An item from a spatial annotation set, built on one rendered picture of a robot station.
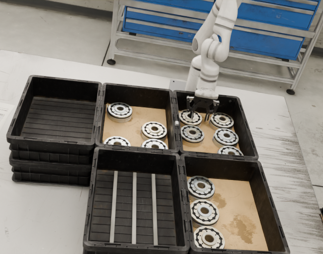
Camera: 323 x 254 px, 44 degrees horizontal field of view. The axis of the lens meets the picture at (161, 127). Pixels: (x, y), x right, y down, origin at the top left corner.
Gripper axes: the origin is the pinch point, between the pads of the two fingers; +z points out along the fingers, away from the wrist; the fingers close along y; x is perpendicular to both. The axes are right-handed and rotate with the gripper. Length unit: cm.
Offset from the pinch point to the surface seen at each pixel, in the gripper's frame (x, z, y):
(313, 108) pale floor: -163, 85, -119
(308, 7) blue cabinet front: -180, 4, -90
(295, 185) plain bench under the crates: 12, 20, -46
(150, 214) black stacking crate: 51, 7, 15
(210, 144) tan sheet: 10.7, 5.5, -5.8
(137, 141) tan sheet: 16.4, 5.0, 23.9
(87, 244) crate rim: 73, -3, 32
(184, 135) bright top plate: 11.2, 2.3, 5.7
